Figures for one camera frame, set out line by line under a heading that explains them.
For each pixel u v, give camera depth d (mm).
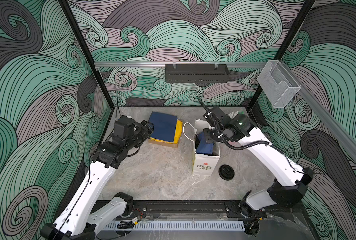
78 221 361
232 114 883
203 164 740
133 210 724
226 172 907
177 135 1018
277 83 795
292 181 384
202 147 698
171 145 955
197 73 966
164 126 984
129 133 491
